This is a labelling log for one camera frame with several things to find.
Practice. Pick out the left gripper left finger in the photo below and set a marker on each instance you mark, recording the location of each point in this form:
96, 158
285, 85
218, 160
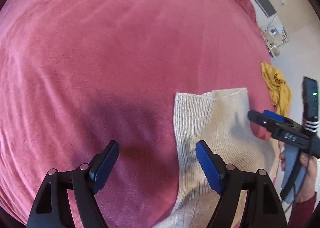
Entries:
51, 207

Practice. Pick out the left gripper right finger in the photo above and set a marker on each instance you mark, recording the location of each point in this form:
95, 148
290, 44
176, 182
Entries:
262, 204

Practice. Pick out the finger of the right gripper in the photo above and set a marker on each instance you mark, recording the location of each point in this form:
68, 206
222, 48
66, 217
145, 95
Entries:
260, 119
274, 116

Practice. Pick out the person right forearm red sleeve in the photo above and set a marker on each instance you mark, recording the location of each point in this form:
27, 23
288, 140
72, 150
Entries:
301, 213

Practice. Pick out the person right hand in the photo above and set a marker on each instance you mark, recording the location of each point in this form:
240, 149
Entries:
296, 164

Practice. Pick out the yellow garment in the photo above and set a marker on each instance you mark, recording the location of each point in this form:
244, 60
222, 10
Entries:
280, 92

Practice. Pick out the white bedside table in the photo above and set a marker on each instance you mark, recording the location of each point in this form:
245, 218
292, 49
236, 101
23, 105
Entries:
274, 36

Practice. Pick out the pink bed blanket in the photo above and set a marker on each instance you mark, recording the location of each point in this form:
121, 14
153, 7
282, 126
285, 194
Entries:
76, 74

